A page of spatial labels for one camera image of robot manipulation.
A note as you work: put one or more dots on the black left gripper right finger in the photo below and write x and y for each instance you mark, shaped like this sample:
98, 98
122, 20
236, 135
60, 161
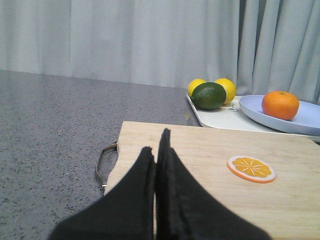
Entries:
186, 211

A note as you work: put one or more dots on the orange slice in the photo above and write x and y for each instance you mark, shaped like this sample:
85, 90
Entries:
251, 169

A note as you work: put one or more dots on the metal cutting board handle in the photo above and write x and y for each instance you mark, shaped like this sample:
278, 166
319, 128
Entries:
106, 156

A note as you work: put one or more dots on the yellow lemon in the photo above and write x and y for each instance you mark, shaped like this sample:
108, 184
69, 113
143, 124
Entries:
229, 87
193, 84

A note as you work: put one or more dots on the cream rectangular tray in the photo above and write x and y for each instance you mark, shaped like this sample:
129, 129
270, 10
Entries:
245, 113

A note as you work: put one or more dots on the green lime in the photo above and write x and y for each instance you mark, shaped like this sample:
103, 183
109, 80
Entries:
208, 96

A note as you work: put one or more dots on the wooden cutting board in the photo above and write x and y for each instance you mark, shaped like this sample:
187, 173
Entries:
288, 208

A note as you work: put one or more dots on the whole orange fruit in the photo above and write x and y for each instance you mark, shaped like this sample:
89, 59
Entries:
280, 104

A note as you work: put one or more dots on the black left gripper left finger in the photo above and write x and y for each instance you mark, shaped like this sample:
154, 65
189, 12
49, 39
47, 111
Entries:
124, 213

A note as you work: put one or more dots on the grey white curtain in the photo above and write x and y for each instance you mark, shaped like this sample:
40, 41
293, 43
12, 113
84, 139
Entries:
261, 45

